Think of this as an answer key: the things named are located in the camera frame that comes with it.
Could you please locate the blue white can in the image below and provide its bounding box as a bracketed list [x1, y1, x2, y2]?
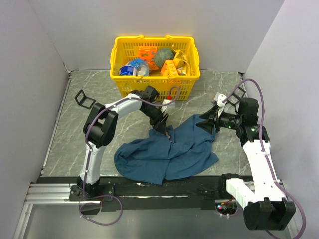
[119, 58, 150, 76]

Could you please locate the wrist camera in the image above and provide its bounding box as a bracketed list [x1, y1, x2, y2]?
[214, 92, 227, 118]
[161, 95, 175, 113]

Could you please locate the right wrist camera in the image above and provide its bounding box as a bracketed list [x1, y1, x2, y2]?
[214, 92, 227, 118]

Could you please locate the blue t-shirt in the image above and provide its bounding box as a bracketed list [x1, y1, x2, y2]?
[114, 115, 218, 185]

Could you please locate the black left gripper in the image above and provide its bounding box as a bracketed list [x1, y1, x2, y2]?
[141, 105, 169, 136]

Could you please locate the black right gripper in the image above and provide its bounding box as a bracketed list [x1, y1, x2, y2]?
[195, 106, 243, 134]

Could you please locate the orange cracker box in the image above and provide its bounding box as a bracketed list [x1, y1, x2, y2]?
[160, 60, 178, 77]

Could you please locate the orange snack box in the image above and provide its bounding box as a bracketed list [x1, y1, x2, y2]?
[139, 47, 159, 70]

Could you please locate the black left stand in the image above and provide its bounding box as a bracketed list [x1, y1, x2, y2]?
[74, 89, 96, 110]

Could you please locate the orange leaf brooch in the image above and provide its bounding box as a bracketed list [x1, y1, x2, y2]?
[166, 132, 173, 143]

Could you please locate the green avocado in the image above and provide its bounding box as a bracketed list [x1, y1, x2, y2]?
[155, 48, 175, 68]

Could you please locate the black stand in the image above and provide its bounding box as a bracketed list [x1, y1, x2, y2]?
[227, 86, 246, 106]
[74, 89, 96, 110]

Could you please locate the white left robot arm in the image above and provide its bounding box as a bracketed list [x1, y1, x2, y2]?
[77, 86, 168, 200]

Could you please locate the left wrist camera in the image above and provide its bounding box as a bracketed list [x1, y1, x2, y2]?
[161, 95, 175, 113]

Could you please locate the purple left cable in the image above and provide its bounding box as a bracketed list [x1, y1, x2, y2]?
[79, 86, 180, 227]

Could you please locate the black right stand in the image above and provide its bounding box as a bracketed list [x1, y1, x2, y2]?
[227, 86, 246, 106]

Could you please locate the yellow snack bag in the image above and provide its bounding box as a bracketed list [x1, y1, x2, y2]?
[172, 49, 191, 76]

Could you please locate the yellow plastic basket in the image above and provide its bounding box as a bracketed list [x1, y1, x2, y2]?
[110, 35, 200, 101]

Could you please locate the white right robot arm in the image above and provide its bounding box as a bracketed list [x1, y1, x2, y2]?
[197, 93, 296, 231]

